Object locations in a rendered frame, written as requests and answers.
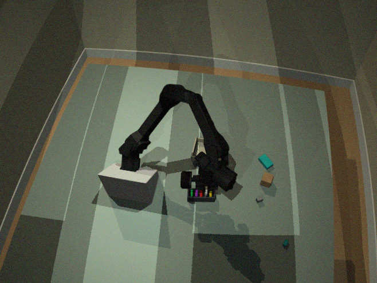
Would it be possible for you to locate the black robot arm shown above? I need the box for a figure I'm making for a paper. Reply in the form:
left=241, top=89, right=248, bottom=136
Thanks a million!
left=119, top=84, right=238, bottom=192

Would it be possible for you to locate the tan rectangular tray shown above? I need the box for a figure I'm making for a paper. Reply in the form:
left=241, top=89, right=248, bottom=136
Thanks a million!
left=191, top=137, right=206, bottom=162

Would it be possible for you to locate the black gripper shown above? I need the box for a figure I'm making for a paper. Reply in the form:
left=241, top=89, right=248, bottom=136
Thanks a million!
left=180, top=171, right=218, bottom=192

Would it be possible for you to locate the orange-brown block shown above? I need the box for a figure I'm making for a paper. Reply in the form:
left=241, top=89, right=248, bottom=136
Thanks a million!
left=260, top=172, right=274, bottom=188

